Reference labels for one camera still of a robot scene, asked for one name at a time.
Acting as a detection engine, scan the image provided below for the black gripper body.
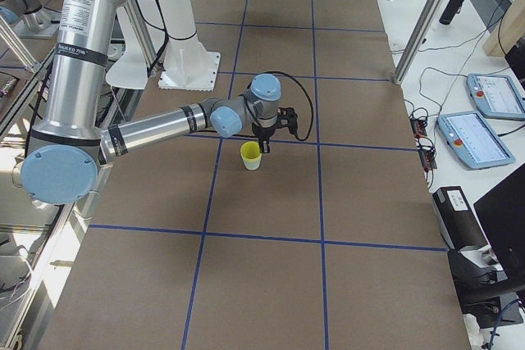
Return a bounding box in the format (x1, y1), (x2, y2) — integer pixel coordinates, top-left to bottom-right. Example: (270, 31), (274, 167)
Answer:
(251, 122), (277, 141)

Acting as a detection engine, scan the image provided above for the black computer monitor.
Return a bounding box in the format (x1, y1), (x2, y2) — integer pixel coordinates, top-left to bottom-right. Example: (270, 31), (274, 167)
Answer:
(474, 165), (524, 277)

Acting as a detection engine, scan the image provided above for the near teach pendant tablet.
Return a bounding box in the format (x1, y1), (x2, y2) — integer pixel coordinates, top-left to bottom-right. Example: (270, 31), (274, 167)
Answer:
(437, 111), (515, 170)

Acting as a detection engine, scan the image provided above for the black water bottle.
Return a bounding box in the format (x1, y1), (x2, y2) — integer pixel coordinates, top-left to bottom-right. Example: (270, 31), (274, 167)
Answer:
(439, 0), (464, 25)

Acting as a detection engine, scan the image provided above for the far teach pendant tablet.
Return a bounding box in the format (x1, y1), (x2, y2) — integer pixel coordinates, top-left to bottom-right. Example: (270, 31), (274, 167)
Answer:
(467, 74), (524, 120)

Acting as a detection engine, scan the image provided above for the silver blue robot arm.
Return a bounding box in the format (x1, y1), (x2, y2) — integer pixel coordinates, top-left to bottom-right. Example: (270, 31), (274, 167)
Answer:
(21, 0), (281, 205)

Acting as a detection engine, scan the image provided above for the teach pendant tablet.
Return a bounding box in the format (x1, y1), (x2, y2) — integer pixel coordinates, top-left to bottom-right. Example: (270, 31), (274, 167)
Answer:
(467, 74), (524, 120)
(437, 111), (515, 170)

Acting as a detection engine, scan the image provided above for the yellow plastic cup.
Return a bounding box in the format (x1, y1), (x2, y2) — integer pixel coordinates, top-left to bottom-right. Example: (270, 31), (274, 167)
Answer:
(240, 141), (262, 170)

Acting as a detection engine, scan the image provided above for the orange black electronics board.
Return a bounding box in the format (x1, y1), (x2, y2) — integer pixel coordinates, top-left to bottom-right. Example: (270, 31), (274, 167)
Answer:
(410, 117), (437, 172)

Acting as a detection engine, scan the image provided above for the aluminium frame post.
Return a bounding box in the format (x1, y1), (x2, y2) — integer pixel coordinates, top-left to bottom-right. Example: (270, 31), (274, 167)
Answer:
(392, 0), (443, 85)

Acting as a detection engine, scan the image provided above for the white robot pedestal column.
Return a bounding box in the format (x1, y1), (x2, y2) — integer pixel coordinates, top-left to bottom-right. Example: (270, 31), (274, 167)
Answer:
(158, 0), (221, 92)

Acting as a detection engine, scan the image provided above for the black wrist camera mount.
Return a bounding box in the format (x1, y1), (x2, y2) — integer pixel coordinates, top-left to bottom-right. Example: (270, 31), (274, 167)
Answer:
(276, 107), (298, 137)

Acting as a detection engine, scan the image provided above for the black cardboard box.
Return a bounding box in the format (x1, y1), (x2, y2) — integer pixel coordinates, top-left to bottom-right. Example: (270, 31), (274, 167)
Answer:
(432, 186), (488, 251)

